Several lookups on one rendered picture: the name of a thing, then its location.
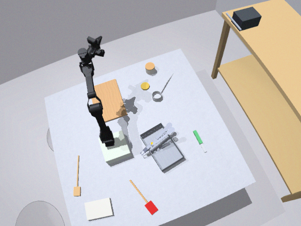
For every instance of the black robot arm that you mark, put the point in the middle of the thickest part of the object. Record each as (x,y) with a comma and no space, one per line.
(96,110)

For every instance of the grey cylinder with orange top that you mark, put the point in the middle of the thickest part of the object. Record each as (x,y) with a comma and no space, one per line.
(150,68)

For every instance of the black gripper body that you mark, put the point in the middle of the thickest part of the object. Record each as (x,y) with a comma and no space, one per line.
(93,44)

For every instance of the light wooden board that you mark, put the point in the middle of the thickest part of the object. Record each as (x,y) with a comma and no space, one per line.
(109,94)

